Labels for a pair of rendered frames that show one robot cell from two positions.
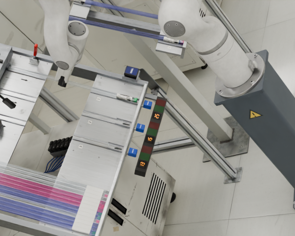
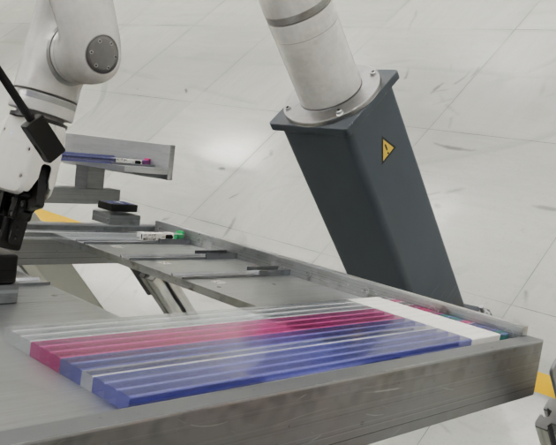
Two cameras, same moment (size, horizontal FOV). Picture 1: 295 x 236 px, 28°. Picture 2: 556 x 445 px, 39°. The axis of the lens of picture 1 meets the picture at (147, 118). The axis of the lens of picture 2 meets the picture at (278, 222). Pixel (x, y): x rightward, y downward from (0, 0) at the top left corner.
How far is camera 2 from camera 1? 1.94 m
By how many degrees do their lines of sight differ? 65
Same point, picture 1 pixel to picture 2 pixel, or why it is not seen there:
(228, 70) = (346, 50)
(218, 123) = not seen: hidden behind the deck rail
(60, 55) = (103, 11)
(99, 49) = not seen: outside the picture
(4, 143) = (61, 308)
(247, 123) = (379, 179)
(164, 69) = (84, 296)
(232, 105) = (364, 132)
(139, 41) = not seen: hidden behind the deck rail
